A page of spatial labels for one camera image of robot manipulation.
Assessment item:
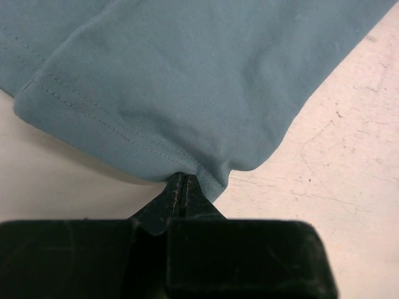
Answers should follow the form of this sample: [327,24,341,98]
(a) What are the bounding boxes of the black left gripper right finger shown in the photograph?
[184,174,226,219]

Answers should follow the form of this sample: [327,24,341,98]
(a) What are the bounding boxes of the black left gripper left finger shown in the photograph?
[130,173,184,234]

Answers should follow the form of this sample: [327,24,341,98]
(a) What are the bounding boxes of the blue t shirt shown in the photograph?
[1,0,394,200]

